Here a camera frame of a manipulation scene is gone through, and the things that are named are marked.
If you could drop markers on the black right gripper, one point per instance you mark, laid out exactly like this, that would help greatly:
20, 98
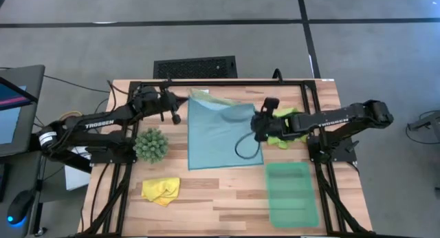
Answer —
273, 128

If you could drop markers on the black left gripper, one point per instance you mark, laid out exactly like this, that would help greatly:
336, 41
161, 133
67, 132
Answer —
153, 99

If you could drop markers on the light blue microfiber towel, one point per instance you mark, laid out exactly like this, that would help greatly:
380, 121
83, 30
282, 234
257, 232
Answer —
220, 141

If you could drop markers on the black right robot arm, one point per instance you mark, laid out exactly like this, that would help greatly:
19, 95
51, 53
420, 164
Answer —
343, 117

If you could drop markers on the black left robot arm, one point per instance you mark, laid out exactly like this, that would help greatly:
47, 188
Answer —
99, 122

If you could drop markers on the lime green microfiber towel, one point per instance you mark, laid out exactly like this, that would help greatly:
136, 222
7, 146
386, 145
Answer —
282, 141

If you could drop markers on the pale green microfiber towel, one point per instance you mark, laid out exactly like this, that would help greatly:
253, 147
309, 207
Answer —
206, 95

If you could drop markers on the yellow microfiber towel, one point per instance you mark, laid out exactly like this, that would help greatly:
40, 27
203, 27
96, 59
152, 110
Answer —
161, 191

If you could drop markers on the black perforated metal box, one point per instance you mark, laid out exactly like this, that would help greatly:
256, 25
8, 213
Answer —
196, 67

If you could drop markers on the artificial succulent in patterned pot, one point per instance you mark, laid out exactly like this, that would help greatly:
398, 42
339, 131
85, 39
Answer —
151, 145

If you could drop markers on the green translucent plastic bin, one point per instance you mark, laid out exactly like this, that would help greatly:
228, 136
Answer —
292, 196

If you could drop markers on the white box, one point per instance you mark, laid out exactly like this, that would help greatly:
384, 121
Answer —
77, 177

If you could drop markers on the grey desk monitor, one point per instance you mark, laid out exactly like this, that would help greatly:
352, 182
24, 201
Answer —
31, 93

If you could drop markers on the grey metal stand base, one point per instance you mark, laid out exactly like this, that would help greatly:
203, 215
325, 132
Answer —
429, 122

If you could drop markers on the grey office desk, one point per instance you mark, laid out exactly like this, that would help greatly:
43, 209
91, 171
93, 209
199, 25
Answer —
20, 176

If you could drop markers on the black caster wheel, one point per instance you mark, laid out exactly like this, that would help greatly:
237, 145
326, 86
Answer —
40, 232

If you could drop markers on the black computer mouse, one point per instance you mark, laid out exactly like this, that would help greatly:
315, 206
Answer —
20, 207

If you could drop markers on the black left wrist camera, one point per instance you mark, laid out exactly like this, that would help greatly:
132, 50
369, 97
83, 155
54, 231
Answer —
176, 119

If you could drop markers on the black aluminium table frame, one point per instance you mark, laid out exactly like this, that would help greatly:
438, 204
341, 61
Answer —
223, 83

